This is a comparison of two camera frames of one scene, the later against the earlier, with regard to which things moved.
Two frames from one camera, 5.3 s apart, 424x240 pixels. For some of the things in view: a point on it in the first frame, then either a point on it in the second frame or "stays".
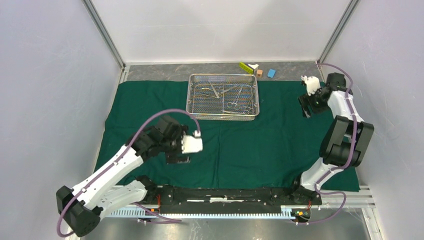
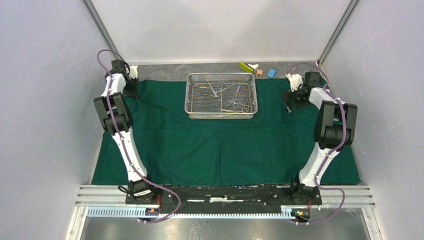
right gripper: [304, 101] → [288, 96]
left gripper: [178, 133] → [134, 93]
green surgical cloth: [281, 147] stays
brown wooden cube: [259, 73] stays
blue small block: [271, 73] stays
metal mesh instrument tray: [222, 96] stays
